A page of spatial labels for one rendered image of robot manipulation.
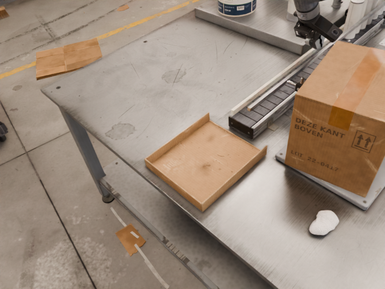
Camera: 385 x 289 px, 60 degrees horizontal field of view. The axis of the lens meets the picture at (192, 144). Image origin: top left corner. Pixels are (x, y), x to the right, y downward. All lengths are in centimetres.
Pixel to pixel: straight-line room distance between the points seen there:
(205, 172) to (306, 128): 34
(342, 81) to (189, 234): 103
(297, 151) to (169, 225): 88
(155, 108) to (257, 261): 71
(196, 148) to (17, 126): 205
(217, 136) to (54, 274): 122
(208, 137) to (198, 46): 64
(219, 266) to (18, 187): 147
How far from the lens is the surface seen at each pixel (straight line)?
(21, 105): 319
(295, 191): 104
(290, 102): 129
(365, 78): 98
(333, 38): 131
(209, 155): 112
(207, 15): 190
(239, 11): 181
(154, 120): 128
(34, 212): 230
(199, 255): 160
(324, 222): 96
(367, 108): 89
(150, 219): 173
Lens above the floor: 165
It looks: 45 degrees down
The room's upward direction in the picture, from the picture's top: 7 degrees counter-clockwise
